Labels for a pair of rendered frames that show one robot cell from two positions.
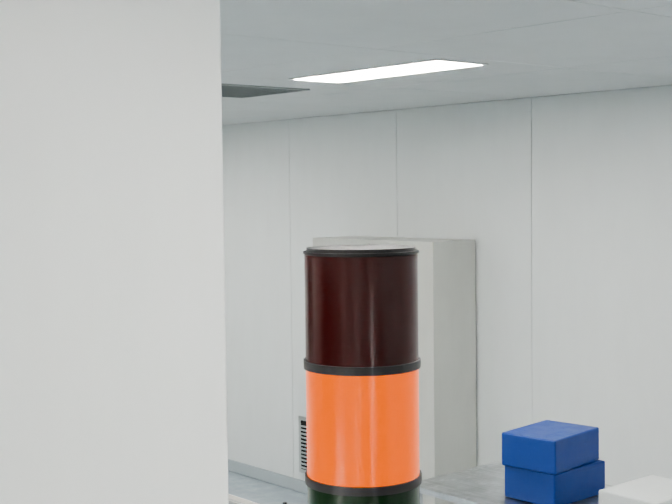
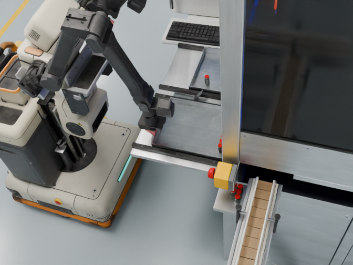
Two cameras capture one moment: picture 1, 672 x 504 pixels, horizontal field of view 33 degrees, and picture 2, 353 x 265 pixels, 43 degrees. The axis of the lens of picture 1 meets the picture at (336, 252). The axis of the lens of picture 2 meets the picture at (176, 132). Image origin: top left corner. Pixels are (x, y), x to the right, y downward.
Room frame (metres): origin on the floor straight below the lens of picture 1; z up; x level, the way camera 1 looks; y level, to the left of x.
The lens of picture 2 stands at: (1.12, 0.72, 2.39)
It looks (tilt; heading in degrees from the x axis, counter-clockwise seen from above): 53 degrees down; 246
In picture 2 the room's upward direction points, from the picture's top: 9 degrees counter-clockwise
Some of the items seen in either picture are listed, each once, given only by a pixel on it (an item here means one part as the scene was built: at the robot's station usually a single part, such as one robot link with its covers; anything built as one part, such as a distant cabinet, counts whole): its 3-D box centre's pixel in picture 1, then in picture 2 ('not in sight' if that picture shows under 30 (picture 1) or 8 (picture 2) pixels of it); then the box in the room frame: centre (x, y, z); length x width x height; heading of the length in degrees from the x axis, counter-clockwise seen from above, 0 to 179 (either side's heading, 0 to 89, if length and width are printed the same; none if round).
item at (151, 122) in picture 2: not in sight; (151, 117); (0.75, -0.35, 1.01); 0.10 x 0.07 x 0.07; 131
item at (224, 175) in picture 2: not in sight; (225, 175); (0.65, 0.03, 1.00); 0.08 x 0.07 x 0.07; 131
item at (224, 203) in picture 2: not in sight; (235, 198); (0.64, 0.07, 0.87); 0.14 x 0.13 x 0.02; 131
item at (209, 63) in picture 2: not in sight; (232, 74); (0.28, -0.44, 0.90); 0.34 x 0.26 x 0.04; 131
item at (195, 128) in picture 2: not in sight; (199, 129); (0.58, -0.26, 0.90); 0.34 x 0.26 x 0.04; 132
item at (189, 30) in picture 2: not in sight; (205, 33); (0.18, -0.83, 0.82); 0.40 x 0.14 x 0.02; 133
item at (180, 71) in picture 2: not in sight; (207, 102); (0.46, -0.38, 0.87); 0.70 x 0.48 x 0.02; 41
